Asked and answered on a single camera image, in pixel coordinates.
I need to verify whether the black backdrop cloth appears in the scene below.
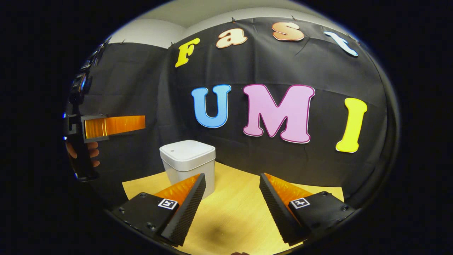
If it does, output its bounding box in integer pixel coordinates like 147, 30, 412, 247
65, 16, 395, 209

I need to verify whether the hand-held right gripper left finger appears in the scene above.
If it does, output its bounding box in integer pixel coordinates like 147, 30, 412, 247
111, 173, 207, 247

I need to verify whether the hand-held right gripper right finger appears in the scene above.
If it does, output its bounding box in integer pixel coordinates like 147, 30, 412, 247
259, 172, 356, 247

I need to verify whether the white desktop garbage bin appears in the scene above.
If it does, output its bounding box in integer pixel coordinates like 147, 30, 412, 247
159, 140, 216, 199

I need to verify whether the wooden desktop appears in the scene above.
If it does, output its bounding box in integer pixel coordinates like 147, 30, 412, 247
122, 161, 344, 255

